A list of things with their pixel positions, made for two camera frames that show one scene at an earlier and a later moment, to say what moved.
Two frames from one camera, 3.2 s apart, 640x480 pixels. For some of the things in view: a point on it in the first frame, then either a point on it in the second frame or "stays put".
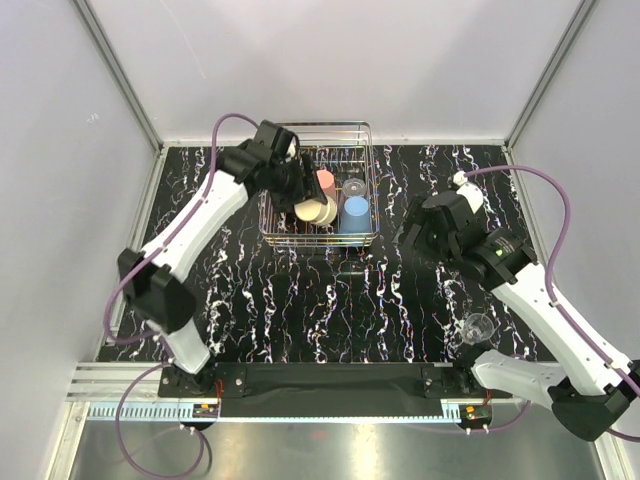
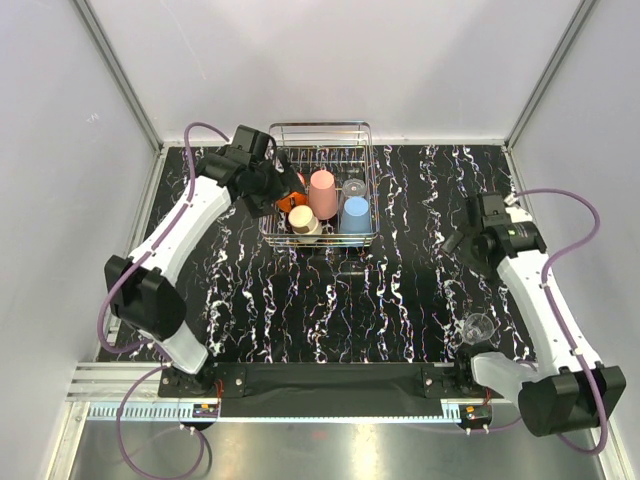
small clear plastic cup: (477, 328) stays put
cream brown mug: (316, 210) to (303, 222)
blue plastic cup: (355, 216) stays put
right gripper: (417, 216) to (452, 242)
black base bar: (325, 390) stays put
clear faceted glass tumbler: (354, 187) stays put
